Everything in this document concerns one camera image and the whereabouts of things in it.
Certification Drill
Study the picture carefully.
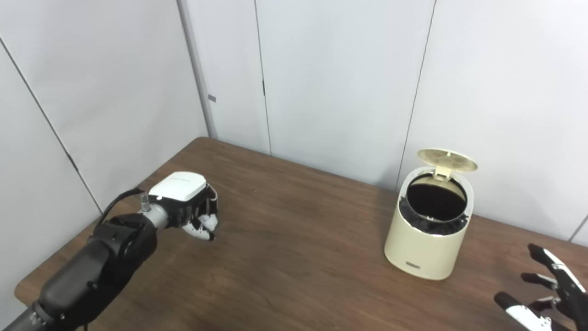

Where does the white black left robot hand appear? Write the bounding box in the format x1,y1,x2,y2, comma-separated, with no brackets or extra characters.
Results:
148,171,219,241

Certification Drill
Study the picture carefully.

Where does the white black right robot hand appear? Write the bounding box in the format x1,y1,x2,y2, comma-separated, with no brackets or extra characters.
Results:
494,244,588,331

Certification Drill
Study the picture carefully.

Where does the cream-colored trash bin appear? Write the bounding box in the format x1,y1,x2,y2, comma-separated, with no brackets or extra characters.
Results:
384,148,478,280

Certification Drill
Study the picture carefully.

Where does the round cream bin lid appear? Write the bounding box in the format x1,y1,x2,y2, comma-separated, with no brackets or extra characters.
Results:
417,148,478,179

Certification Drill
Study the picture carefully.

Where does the black bin liner bag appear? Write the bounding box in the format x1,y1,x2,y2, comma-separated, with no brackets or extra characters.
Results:
399,177,468,236

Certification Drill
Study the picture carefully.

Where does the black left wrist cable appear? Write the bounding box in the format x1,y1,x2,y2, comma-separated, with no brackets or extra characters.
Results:
94,188,150,230

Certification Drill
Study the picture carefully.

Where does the grey wall corner post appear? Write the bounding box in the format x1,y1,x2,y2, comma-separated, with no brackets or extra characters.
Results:
177,0,217,138

